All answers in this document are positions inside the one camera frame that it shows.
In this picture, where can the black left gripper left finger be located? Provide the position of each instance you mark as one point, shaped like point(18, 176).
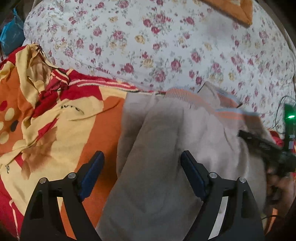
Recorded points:
point(42, 220)

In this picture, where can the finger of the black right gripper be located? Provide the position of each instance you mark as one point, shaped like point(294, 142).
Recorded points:
point(267, 149)

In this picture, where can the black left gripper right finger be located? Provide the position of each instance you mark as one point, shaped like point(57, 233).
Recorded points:
point(229, 210)

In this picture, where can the person's right hand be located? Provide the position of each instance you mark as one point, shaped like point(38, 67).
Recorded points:
point(280, 195)

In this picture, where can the orange red yellow blanket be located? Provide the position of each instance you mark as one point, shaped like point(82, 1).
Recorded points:
point(52, 122)

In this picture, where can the orange patterned pillow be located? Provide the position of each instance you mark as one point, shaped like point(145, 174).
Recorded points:
point(240, 10)

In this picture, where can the white floral bed sheet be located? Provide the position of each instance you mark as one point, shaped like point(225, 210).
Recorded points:
point(161, 44)

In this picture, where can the blue plastic bag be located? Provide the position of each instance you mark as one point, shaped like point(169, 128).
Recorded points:
point(12, 35)

